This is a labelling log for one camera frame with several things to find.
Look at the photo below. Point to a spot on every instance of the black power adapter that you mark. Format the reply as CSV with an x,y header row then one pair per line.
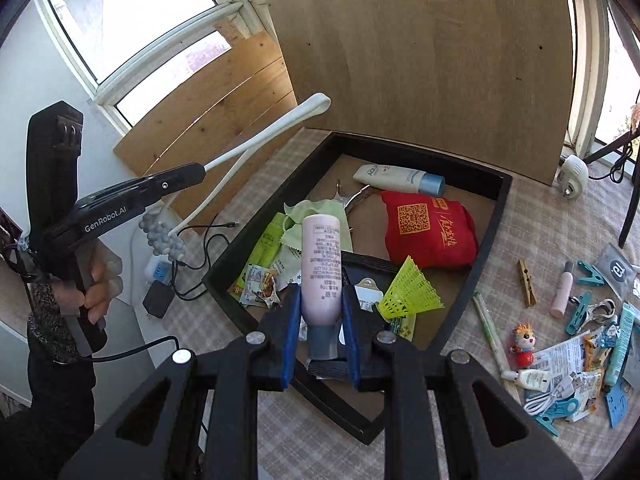
x,y
158,299

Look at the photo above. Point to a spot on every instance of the wooden clothespin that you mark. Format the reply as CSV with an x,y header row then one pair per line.
x,y
527,282

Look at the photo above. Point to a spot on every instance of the person's left hand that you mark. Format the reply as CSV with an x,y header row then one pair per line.
x,y
102,290

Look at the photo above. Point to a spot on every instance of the white bottle with blue cap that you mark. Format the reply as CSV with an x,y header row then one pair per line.
x,y
390,176

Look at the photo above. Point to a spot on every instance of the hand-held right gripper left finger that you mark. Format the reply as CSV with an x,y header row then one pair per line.
x,y
289,340

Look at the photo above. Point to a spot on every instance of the white round plug device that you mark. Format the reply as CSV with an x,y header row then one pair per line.
x,y
572,177

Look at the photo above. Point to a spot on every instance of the white window frame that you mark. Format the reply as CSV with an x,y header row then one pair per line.
x,y
615,60
165,40

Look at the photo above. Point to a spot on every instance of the teal tube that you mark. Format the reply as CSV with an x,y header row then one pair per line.
x,y
622,340

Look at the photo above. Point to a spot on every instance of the cartoon figurine toy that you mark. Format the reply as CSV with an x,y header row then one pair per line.
x,y
522,345

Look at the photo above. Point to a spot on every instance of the yellow shuttlecock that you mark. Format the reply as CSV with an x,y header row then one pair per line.
x,y
410,290

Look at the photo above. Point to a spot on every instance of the small pink white bottle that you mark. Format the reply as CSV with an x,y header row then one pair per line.
x,y
562,290

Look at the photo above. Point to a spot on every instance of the light green cleaning cloth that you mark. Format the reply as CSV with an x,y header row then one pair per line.
x,y
310,210

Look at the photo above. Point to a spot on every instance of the desktop with checked tablecloth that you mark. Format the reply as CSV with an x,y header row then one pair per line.
x,y
545,230

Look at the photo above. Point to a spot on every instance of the star print tissue packet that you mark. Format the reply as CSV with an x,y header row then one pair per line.
x,y
289,265

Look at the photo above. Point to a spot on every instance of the red cloth bag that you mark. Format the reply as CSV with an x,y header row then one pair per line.
x,y
430,230

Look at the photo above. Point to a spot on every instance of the large wooden board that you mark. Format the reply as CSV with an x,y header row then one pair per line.
x,y
425,60

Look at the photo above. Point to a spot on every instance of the metal tongs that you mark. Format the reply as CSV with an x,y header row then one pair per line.
x,y
357,199

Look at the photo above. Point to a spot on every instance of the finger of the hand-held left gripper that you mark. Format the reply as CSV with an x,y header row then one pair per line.
x,y
177,177

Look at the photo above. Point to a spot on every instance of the metal clip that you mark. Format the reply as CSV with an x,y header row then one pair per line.
x,y
600,315

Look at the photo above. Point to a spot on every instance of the black tripod stand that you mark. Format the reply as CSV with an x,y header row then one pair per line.
x,y
627,210

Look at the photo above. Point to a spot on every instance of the grey foil packet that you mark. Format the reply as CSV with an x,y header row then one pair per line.
x,y
616,265

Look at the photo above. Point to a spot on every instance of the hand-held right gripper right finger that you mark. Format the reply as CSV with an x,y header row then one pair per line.
x,y
350,340

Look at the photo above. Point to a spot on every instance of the crumpled snack packet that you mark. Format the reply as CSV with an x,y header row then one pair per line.
x,y
257,285

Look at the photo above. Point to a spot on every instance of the pink bottle with grey cap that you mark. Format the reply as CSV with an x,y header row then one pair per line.
x,y
321,270

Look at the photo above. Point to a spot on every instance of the blue paper card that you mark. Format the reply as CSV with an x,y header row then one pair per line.
x,y
616,405

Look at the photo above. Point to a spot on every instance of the pine wood plank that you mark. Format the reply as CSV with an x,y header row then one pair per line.
x,y
200,110

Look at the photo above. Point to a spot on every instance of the person's left forearm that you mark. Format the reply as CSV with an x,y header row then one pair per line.
x,y
50,390

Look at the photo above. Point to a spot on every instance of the white power strip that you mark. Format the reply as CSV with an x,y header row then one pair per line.
x,y
150,260

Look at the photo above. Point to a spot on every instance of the paper wrapped chopsticks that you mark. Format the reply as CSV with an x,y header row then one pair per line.
x,y
492,345

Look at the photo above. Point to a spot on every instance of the teal clothespin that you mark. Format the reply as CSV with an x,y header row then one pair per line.
x,y
579,312
557,415
590,272

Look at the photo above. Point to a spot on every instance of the black wipes packet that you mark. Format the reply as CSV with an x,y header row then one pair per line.
x,y
365,265

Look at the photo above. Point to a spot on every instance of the black tray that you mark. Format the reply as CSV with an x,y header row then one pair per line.
x,y
495,220

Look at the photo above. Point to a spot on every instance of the white massager with grey balls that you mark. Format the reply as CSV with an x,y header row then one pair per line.
x,y
265,132

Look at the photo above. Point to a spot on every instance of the green tube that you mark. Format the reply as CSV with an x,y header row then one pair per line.
x,y
262,250

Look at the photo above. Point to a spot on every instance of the pile of small sachets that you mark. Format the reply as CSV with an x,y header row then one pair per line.
x,y
570,355

